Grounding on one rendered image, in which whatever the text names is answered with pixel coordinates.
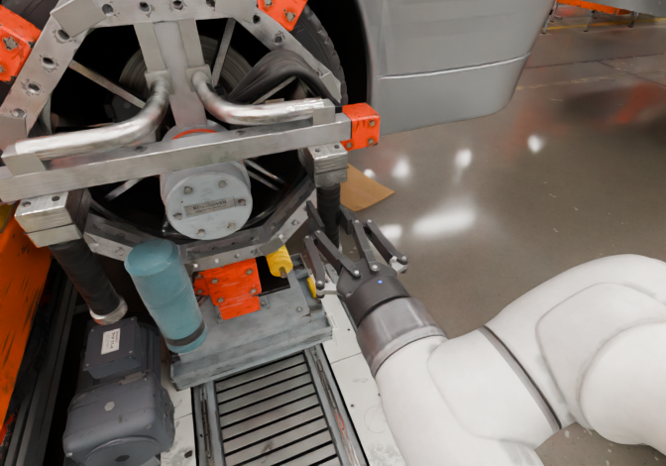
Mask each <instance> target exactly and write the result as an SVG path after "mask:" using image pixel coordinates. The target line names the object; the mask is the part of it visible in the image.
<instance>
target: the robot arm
mask: <svg viewBox="0 0 666 466"><path fill-rule="evenodd" d="M306 212H307V216H308V218H309V219H307V229H308V231H309V233H310V235H305V236H304V237H303V244H304V252H305V254H306V257H307V260H308V263H309V265H310V268H311V271H312V274H313V277H314V279H315V290H316V297H317V298H319V299H321V298H324V296H325V295H326V294H336V295H337V297H338V298H339V299H341V300H342V301H343V302H344V303H345V304H346V307H347V309H348V311H349V313H350V315H351V317H352V319H353V321H354V323H355V325H356V327H357V332H356V340H357V343H358V345H359V347H360V349H361V351H362V354H363V356H364V358H365V360H366V362H367V364H368V366H369V368H370V372H371V375H372V377H373V378H374V380H375V381H376V383H377V386H378V388H379V392H380V396H381V400H382V407H383V412H384V415H385V418H386V420H387V423H388V428H389V430H390V432H391V434H392V437H393V439H394V441H395V444H396V446H397V448H398V450H399V452H400V454H401V456H402V458H403V460H404V462H405V464H406V466H544V465H543V463H542V462H541V460H540V458H539V457H538V455H537V454H536V452H535V451H534V449H535V448H537V447H538V446H539V445H541V444H542V443H543V442H544V441H545V440H546V439H547V438H549V437H550V436H551V435H553V434H554V433H556V432H557V431H559V430H560V429H562V428H564V427H566V426H568V425H570V424H572V423H574V422H577V423H578V424H580V425H581V426H582V427H585V428H589V429H593V430H595V431H596V432H597V433H599V434H600V435H601V436H603V437H604V438H606V439H608V440H610V441H613V442H616V443H621V444H641V443H645V444H647V445H650V446H652V447H654V448H655V449H657V450H658V451H660V452H661V453H663V454H664V455H666V263H664V262H661V261H659V260H655V259H651V258H647V257H644V256H639V255H632V254H625V255H615V256H609V257H604V258H599V259H596V260H593V261H590V262H587V263H584V264H581V265H579V266H576V267H574V268H572V269H569V270H567V271H565V272H563V273H561V274H559V275H557V276H555V277H554V278H552V279H550V280H548V281H546V282H544V283H543V284H541V285H539V286H537V287H536V288H534V289H532V290H531V291H528V292H527V293H525V294H524V295H522V296H521V297H519V298H518V299H516V300H515V301H514V302H512V303H511V304H509V305H508V306H506V307H505V308H504V309H503V310H502V311H501V312H500V313H499V314H498V315H497V316H496V317H494V318H493V319H492V320H490V321H489V322H487V323H486V324H485V325H483V326H482V327H480V328H478V329H476V330H474V331H472V332H470V333H468V334H465V335H463V336H460V337H457V338H454V339H450V340H448V339H447V337H446V334H445V333H444V332H443V330H442V329H441V328H440V327H439V326H438V324H437V323H436V322H435V320H434V319H433V317H432V316H431V314H430V313H429V311H428V310H427V309H426V307H425V306H424V304H423V303H422V302H421V301H420V300H418V299H416V298H413V297H411V296H410V294H409V293H408V292H407V290H406V289H405V287H404V286H403V284H402V283H401V281H400V280H399V279H398V278H397V275H398V274H399V273H401V274H405V273H406V269H407V264H408V258H407V257H406V256H405V255H403V254H402V253H400V252H399V251H398V250H397V249H396V248H395V247H394V245H393V244H392V243H391V242H390V241H389V239H388V238H387V237H386V235H385V234H384V233H383V232H382V231H381V229H380V228H379V227H378V226H377V224H376V223H375V222H374V221H373V220H372V219H367V220H366V222H362V221H360V220H359V219H357V217H356V216H355V215H354V213H353V211H352V210H350V209H348V210H346V209H345V207H344V206H343V204H342V203H341V201H340V224H341V225H342V227H343V229H344V230H345V232H346V234H347V235H350V234H352V231H353V236H352V237H354V240H355V243H356V246H357V249H358V252H359V255H360V258H361V259H360V260H358V261H352V262H351V261H350V260H349V259H348V257H347V256H343V255H342V253H341V252H340V251H339V250H338V249H337V248H336V247H335V245H334V244H333V243H332V242H331V241H330V240H329V239H328V237H327V236H326V235H325V225H324V223H323V222H322V220H321V218H320V216H319V214H318V213H317V211H316V209H315V207H314V205H313V203H312V202H311V200H307V201H306ZM367 237H368V238H369V240H370V241H371V242H372V244H373V245H374V246H375V248H376V249H377V250H378V252H379V253H380V254H381V256H382V257H383V258H384V259H385V261H386V262H387V263H388V265H385V264H383V263H381V262H379V261H377V260H376V257H375V255H374V252H373V250H372V249H371V247H370V244H369V242H368V239H367ZM315 246H316V247H317V248H318V250H319V251H320V252H321V253H322V255H323V256H324V257H325V258H326V259H327V261H328V262H329V263H330V264H331V266H332V267H333V268H334V269H335V270H336V272H337V275H338V277H339V279H338V282H337V285H334V284H333V283H332V281H331V279H329V277H328V276H326V277H325V270H324V267H323V265H322V262H321V260H320V257H319V255H318V252H317V250H316V247H315Z"/></svg>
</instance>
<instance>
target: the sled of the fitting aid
mask: <svg viewBox="0 0 666 466"><path fill-rule="evenodd" d="M289 257H290V260H291V262H292V267H293V270H294V273H295V275H296V278H297V280H298V283H299V285H300V288H301V290H302V293H303V295H304V298H305V301H306V303H307V306H308V308H309V311H310V313H311V322H309V323H306V324H303V325H300V326H297V327H294V328H291V329H288V330H285V331H282V332H279V333H276V334H273V335H270V336H266V337H263V338H260V339H257V340H254V341H251V342H248V343H245V344H241V345H238V346H235V347H232V348H229V349H226V350H223V351H220V352H216V353H213V354H210V355H207V356H204V357H201V358H198V359H195V360H191V361H188V362H185V363H182V362H181V360H180V358H179V356H178V353H174V352H172V351H170V350H169V349H168V350H169V378H170V381H171V382H172V384H173V386H174V387H175V389H176V391H177V392H179V391H182V390H185V389H188V388H191V387H194V386H197V385H200V384H203V383H206V382H209V381H212V380H215V379H218V378H221V377H224V376H226V375H229V374H232V373H235V372H238V371H241V370H244V369H247V368H250V367H253V366H256V365H259V364H262V363H265V362H268V361H271V360H273V359H276V358H279V357H282V356H284V355H287V354H290V353H293V352H296V351H299V350H302V349H305V348H308V347H311V346H314V345H317V344H320V343H323V342H326V341H329V340H332V339H333V326H332V324H331V321H330V319H329V317H328V315H327V312H326V310H325V308H324V305H323V303H322V301H321V299H319V298H317V297H316V290H315V283H314V281H313V279H312V277H311V276H310V274H309V272H308V269H307V267H306V265H305V262H304V260H303V258H302V256H301V253H297V254H294V255H290V256H289Z"/></svg>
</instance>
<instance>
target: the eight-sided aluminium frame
mask: <svg viewBox="0 0 666 466"><path fill-rule="evenodd" d="M173 1H174V0H59V1H58V3H57V4H56V6H55V8H54V9H52V10H51V12H50V14H51V16H50V18H49V20H48V22H47V23H46V25H45V27H44V29H43V31H42V33H41V34H40V36H39V38H38V40H37V42H36V44H35V45H34V47H33V49H32V51H31V53H30V55H29V56H28V58H27V60H26V62H25V64H24V66H23V67H22V69H21V71H20V73H19V75H18V77H17V78H16V80H15V82H14V84H13V86H12V88H11V89H10V91H9V93H8V95H7V97H6V98H5V100H4V102H3V104H2V105H1V107H0V149H1V150H2V151H3V152H4V151H5V150H6V148H7V147H8V146H9V145H15V144H16V141H17V140H21V139H28V138H35V137H42V136H44V135H45V134H44V132H43V130H42V128H41V127H40V125H39V123H38V121H37V119H38V117H39V115H40V114H41V112H42V110H43V109H44V107H45V105H46V103H47V102H48V100H49V98H50V97H51V95H52V93H53V92H54V90H55V88H56V86H57V84H58V82H59V81H60V79H61V77H62V75H63V74H64V72H65V70H66V69H67V67H68V65H69V63H70V62H71V60H72V58H73V57H74V55H75V53H76V52H77V50H78V48H79V46H80V45H81V43H82V41H83V40H84V38H85V36H86V34H87V33H88V31H89V29H90V28H99V27H113V26H126V25H133V22H138V21H152V23H165V22H177V19H178V18H192V17H194V18H195V20H204V19H218V18H231V17H233V18H234V19H235V20H236V21H238V22H239V23H240V24H241V25H242V26H243V27H244V28H246V29H247V30H248V31H249V32H250V33H251V34H252V35H254V36H255V37H256V38H257V39H258V40H259V41H260V42H261V43H263V44H264V45H265V46H266V47H267V48H268V49H269V50H271V51H274V50H278V49H287V50H291V51H293V52H295V53H297V54H298V55H300V56H301V57H302V58H304V59H305V60H306V62H307V63H308V64H309V65H310V66H311V67H312V68H313V70H314V71H315V72H316V73H317V75H318V76H319V77H320V79H321V80H322V82H323V83H324V84H325V86H326V87H327V89H328V90H329V91H330V93H331V95H332V96H333V97H334V98H335V99H336V100H337V101H338V102H339V103H340V99H341V98H342V96H341V94H340V86H341V83H340V81H339V80H338V79H337V78H336V77H335V76H334V75H333V74H332V72H331V71H330V70H329V69H328V68H327V67H326V66H325V65H324V64H322V63H321V62H320V61H318V60H317V59H316V58H315V57H314V56H313V55H312V54H311V53H310V52H309V51H308V50H307V49H306V48H305V47H304V46H303V45H302V44H301V43H300V42H299V41H297V40H296V39H295V38H294V37H293V36H292V35H291V34H290V33H289V32H288V31H287V30H286V29H285V28H284V27H283V26H282V25H281V24H279V23H278V22H277V21H276V20H274V19H273V18H272V17H270V16H269V15H267V14H266V13H264V12H263V11H261V10H260V9H258V8H257V6H256V5H257V0H210V1H208V2H205V1H206V0H179V1H180V2H179V3H177V4H176V3H173ZM141 2H145V3H147V4H148V5H147V6H145V5H143V4H142V3H141ZM109 5H110V6H111V7H110V6H109ZM176 8H179V9H176ZM146 10H148V11H146ZM307 200H311V202H312V203H313V205H314V207H315V209H316V208H317V198H316V187H315V186H314V184H313V182H312V181H311V179H310V177H309V176H308V175H307V176H306V177H305V178H304V179H303V180H302V182H301V183H300V184H299V185H298V186H297V187H296V188H295V190H294V191H293V192H292V193H291V194H290V195H289V196H288V198H287V199H286V200H285V201H284V202H283V203H282V204H281V206H280V207H279V208H278V209H277V210H276V211H275V213H274V214H273V215H272V216H271V217H270V218H269V219H268V221H267V222H266V223H265V224H264V225H262V226H260V227H256V228H251V229H247V230H243V231H239V232H234V233H232V234H230V235H228V236H225V237H222V238H218V239H212V240H200V241H196V242H192V243H188V244H183V245H176V246H177V248H178V253H179V255H180V257H181V259H182V262H183V264H184V266H185V268H186V271H187V273H188V275H189V276H191V275H192V273H193V272H197V271H204V270H209V269H214V268H217V267H221V266H225V265H229V264H233V263H237V262H241V261H245V260H249V259H252V258H256V257H260V256H267V255H268V254H271V253H275V252H277V251H278V250H279V248H280V247H282V246H284V245H285V244H284V243H285V242H286V241H287V240H288V239H289V237H290V236H291V235H292V234H293V233H294V232H295V231H296V230H297V229H298V228H299V227H300V225H301V224H302V223H303V222H304V221H305V220H306V219H307V218H308V216H307V212H306V201H307ZM83 238H84V239H85V242H86V243H87V244H88V246H89V248H90V250H91V251H92V252H93V253H97V254H100V255H103V256H107V257H110V258H113V259H117V260H120V261H124V262H125V259H126V257H127V255H128V254H129V253H130V252H131V251H132V250H133V249H134V248H135V247H136V246H138V245H139V244H141V243H143V242H145V241H148V240H152V239H161V238H158V237H155V236H152V235H149V234H147V233H144V232H141V231H138V230H135V229H133V228H130V227H127V226H124V225H122V224H119V223H116V222H113V221H110V220H108V219H105V218H102V217H99V216H96V215H94V214H91V213H88V216H87V220H86V225H85V229H84V234H83Z"/></svg>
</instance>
